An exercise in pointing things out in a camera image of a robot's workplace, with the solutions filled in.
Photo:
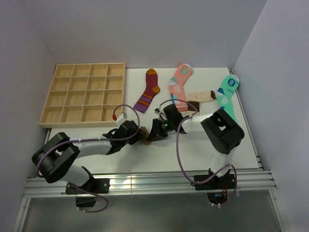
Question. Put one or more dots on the maroon purple striped sock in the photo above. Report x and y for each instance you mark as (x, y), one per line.
(151, 90)

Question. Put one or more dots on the cream brown striped sock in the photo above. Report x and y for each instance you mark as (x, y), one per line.
(196, 98)

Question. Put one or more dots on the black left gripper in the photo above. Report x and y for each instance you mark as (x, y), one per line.
(140, 135)

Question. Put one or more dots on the wooden compartment tray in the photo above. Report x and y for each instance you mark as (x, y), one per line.
(84, 95)

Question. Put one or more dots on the pink patterned sock pair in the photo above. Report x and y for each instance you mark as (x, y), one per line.
(176, 88)

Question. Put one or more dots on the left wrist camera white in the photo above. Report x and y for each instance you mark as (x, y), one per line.
(120, 119)

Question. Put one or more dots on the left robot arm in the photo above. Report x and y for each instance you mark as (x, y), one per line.
(54, 160)

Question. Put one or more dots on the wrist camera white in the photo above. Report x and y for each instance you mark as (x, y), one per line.
(120, 119)
(158, 110)

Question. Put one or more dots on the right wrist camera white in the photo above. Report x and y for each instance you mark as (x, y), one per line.
(158, 110)

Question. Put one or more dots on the tan brown ribbed sock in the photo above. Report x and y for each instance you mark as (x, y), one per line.
(144, 139)

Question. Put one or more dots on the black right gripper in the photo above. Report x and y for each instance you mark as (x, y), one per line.
(156, 132)

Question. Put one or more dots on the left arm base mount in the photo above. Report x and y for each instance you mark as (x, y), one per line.
(87, 194)

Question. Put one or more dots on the mint green patterned sock pair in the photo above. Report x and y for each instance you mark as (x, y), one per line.
(225, 92)

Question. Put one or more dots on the aluminium rail frame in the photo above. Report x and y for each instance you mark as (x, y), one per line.
(163, 180)

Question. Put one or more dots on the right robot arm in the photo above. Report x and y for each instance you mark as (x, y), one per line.
(222, 131)

